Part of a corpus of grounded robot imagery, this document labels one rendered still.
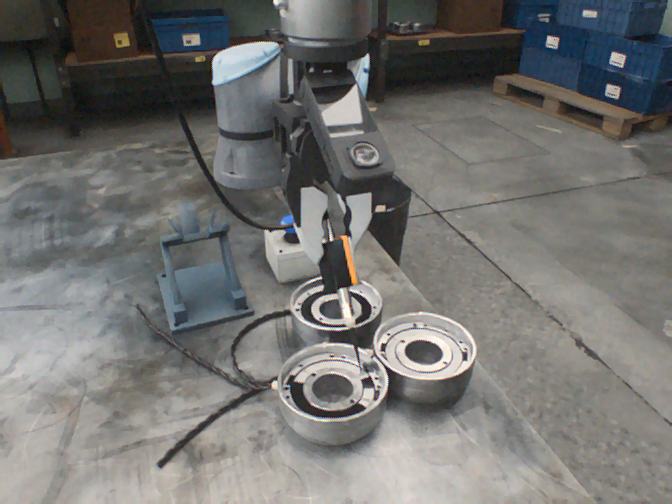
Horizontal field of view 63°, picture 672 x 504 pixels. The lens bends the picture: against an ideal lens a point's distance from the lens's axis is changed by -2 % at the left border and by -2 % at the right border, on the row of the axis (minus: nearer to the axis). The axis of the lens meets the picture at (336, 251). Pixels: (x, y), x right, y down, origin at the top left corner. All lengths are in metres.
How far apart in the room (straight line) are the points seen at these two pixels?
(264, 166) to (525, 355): 1.20
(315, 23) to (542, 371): 1.57
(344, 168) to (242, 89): 0.56
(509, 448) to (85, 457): 0.39
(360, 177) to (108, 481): 0.34
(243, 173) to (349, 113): 0.56
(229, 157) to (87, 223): 0.26
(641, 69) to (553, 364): 2.58
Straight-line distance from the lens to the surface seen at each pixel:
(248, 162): 1.00
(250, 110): 0.98
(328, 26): 0.46
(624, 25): 4.21
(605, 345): 2.07
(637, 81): 4.14
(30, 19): 4.25
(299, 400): 0.54
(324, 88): 0.47
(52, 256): 0.90
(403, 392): 0.57
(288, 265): 0.73
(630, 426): 1.82
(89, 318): 0.74
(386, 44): 4.27
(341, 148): 0.43
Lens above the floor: 1.22
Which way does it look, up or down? 31 degrees down
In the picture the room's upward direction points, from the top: straight up
